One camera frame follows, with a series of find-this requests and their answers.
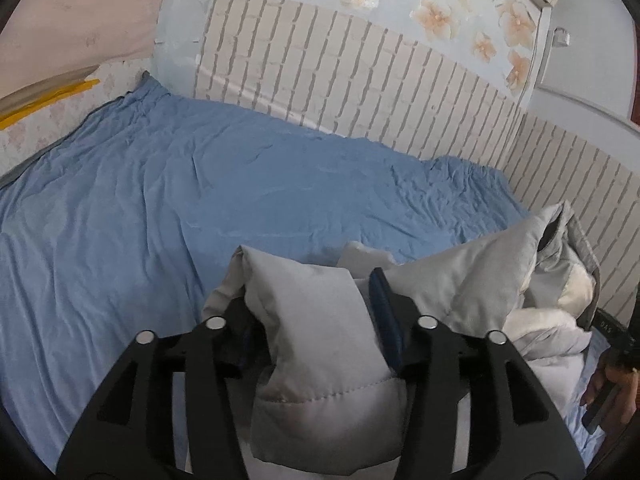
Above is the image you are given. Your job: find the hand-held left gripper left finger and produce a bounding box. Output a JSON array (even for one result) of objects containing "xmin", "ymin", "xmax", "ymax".
[{"xmin": 56, "ymin": 300, "xmax": 272, "ymax": 480}]

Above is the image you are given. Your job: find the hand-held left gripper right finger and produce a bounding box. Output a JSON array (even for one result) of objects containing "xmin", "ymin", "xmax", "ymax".
[{"xmin": 368, "ymin": 267, "xmax": 586, "ymax": 480}]

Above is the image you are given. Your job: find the grey puffer jacket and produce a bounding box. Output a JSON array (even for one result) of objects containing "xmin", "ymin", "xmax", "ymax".
[{"xmin": 200, "ymin": 200, "xmax": 602, "ymax": 480}]

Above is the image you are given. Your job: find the person's right hand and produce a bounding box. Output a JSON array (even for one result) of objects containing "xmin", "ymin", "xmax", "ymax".
[{"xmin": 579, "ymin": 359, "xmax": 640, "ymax": 436}]

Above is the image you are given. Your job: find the blue blanket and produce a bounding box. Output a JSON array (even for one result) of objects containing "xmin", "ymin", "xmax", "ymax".
[{"xmin": 0, "ymin": 77, "xmax": 619, "ymax": 480}]

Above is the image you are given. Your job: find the floral bed sheet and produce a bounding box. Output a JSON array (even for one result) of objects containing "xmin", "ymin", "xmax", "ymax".
[{"xmin": 0, "ymin": 57, "xmax": 152, "ymax": 177}]

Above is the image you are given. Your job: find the yellow cloth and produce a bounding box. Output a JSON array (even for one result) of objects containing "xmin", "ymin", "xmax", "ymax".
[{"xmin": 0, "ymin": 78, "xmax": 101, "ymax": 131}]

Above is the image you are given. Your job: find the pink padded board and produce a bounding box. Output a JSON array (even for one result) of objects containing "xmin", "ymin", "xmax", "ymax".
[{"xmin": 0, "ymin": 0, "xmax": 187, "ymax": 107}]

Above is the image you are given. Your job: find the brick pattern wall panel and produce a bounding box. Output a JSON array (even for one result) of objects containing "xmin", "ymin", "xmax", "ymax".
[{"xmin": 192, "ymin": 0, "xmax": 640, "ymax": 332}]

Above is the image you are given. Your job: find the group of flower wall stickers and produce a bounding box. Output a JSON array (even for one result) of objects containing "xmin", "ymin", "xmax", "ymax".
[{"xmin": 272, "ymin": 0, "xmax": 539, "ymax": 94}]

